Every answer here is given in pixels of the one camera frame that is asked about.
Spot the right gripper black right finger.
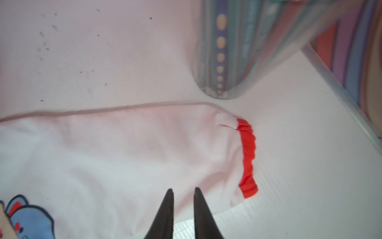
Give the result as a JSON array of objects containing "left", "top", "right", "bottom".
[{"left": 194, "top": 187, "right": 223, "bottom": 239}]

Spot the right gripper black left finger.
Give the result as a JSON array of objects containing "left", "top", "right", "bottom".
[{"left": 144, "top": 189, "right": 174, "bottom": 239}]

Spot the rainbow red white kids jacket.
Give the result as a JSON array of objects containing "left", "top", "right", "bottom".
[{"left": 1, "top": 104, "right": 258, "bottom": 239}]

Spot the clear cup of pencils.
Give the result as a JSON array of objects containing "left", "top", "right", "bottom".
[{"left": 194, "top": 1, "right": 353, "bottom": 100}]

